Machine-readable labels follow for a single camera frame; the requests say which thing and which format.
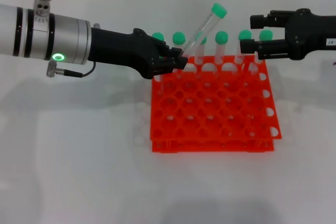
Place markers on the orange plastic test tube rack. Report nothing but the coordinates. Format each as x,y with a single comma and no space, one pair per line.
210,108

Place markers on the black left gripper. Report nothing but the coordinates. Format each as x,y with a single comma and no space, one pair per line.
118,48

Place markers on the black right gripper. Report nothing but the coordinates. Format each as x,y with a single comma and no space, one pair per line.
309,32

